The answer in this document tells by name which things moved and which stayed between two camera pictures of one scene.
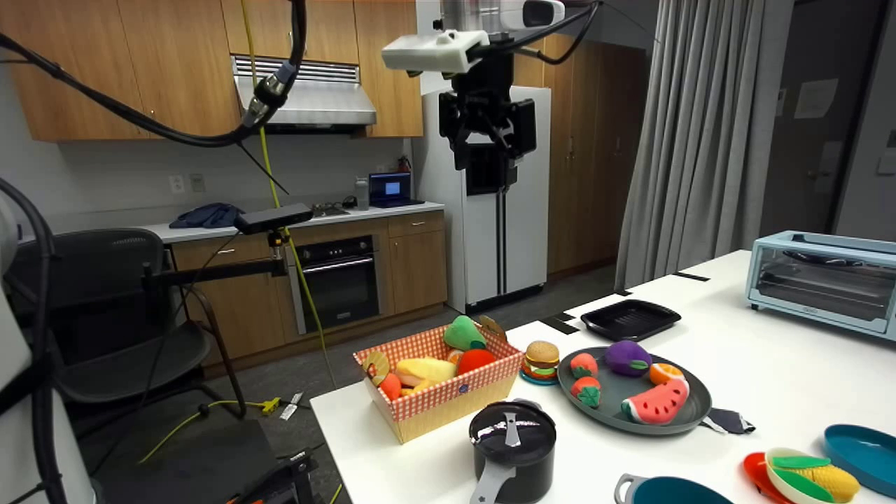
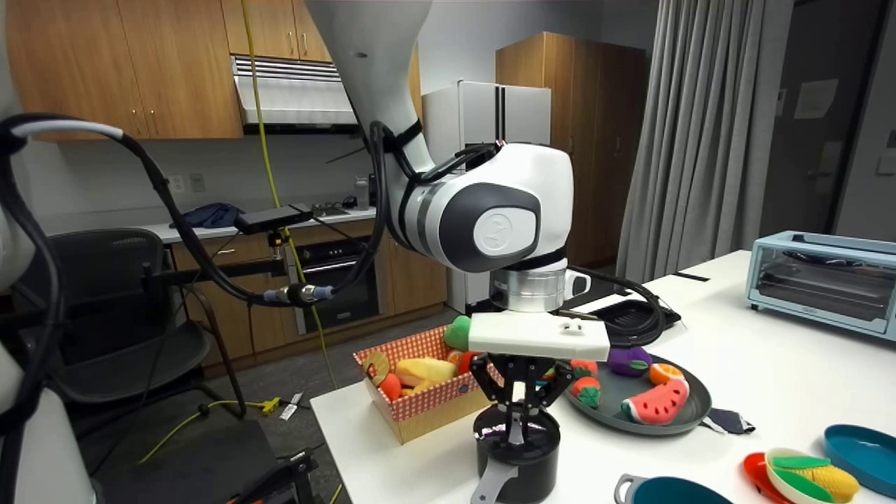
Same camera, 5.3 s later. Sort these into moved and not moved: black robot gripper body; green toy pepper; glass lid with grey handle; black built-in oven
Moved: black robot gripper body
Not moved: glass lid with grey handle; green toy pepper; black built-in oven
